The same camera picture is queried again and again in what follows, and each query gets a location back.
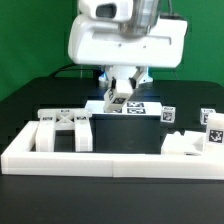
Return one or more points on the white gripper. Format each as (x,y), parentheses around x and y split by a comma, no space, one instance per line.
(101,43)

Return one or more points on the white chair seat part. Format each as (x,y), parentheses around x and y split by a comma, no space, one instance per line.
(190,143)

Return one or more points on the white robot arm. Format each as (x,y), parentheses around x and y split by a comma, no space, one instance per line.
(145,16)

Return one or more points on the white chair back part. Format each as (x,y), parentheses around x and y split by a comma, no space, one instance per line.
(65,119)

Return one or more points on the white tag sheet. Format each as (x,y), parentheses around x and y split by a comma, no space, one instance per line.
(130,108)

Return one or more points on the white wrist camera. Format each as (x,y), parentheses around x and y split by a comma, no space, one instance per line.
(114,10)

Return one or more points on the white U-shaped fence frame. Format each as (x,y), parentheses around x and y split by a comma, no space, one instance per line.
(19,158)

